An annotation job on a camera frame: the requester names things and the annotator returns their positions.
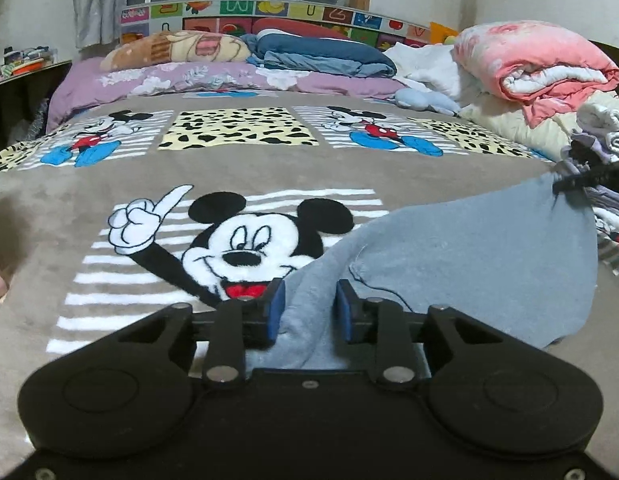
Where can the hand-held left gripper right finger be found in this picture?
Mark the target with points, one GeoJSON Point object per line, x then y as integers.
{"type": "Point", "coordinates": [345, 312]}

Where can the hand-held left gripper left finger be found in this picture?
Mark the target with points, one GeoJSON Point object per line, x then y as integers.
{"type": "Point", "coordinates": [277, 312]}

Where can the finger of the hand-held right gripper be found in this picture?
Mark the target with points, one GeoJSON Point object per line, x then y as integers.
{"type": "Point", "coordinates": [589, 177]}
{"type": "Point", "coordinates": [589, 152]}

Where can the grey sweatpants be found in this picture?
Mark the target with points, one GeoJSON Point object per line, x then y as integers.
{"type": "Point", "coordinates": [464, 270]}

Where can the white lavender folded cover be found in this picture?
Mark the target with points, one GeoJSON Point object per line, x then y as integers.
{"type": "Point", "coordinates": [607, 130]}

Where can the cream quilt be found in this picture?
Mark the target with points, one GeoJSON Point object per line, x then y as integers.
{"type": "Point", "coordinates": [509, 127]}

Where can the dark brown wardrobe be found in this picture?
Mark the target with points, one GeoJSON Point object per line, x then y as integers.
{"type": "Point", "coordinates": [617, 67]}

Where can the pink rolled quilt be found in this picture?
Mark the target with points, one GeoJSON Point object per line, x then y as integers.
{"type": "Point", "coordinates": [529, 60]}

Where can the light blue plush toy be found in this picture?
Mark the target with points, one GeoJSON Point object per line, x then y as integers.
{"type": "Point", "coordinates": [424, 100]}

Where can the white quilt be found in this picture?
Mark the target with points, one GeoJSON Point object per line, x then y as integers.
{"type": "Point", "coordinates": [429, 67]}

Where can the cartoon mouse printed blanket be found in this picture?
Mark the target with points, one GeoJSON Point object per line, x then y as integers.
{"type": "Point", "coordinates": [139, 170]}

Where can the blue folded duvet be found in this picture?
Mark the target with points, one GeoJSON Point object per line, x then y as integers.
{"type": "Point", "coordinates": [324, 57]}

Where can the purple floral quilt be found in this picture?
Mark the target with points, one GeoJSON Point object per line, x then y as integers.
{"type": "Point", "coordinates": [164, 77]}

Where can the orange cartoon printed pillow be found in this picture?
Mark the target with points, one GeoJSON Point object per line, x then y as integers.
{"type": "Point", "coordinates": [179, 47]}

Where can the red pillow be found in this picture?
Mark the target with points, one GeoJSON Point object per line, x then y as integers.
{"type": "Point", "coordinates": [289, 27]}

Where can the colourful printed headboard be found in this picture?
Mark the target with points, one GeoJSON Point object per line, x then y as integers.
{"type": "Point", "coordinates": [229, 10]}

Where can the dark wooden desk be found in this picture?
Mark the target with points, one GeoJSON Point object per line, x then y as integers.
{"type": "Point", "coordinates": [19, 100]}

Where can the clutter on desk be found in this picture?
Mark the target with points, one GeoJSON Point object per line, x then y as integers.
{"type": "Point", "coordinates": [27, 57]}

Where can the grey curtain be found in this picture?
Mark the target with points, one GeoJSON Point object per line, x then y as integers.
{"type": "Point", "coordinates": [99, 0]}

